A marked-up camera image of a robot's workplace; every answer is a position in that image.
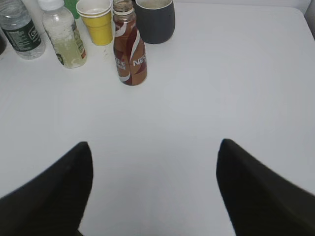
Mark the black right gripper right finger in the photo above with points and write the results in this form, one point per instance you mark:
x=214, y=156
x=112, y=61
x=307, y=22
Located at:
x=260, y=202

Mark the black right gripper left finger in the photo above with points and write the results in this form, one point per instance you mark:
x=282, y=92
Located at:
x=53, y=203

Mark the brown coffee bottle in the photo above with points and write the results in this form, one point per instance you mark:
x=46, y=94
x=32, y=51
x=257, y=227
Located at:
x=129, y=48

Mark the yellow paper cup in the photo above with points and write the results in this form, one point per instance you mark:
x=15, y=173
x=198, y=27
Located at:
x=96, y=15

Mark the milky juice bottle white cap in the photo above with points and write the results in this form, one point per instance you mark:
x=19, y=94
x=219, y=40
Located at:
x=61, y=28

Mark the clear water bottle green label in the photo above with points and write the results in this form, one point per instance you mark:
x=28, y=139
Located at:
x=20, y=30

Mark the green soda bottle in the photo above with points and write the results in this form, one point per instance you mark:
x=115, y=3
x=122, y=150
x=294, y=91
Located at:
x=71, y=5

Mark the dark grey mug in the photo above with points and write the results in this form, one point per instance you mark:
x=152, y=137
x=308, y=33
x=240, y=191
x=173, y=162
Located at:
x=155, y=20

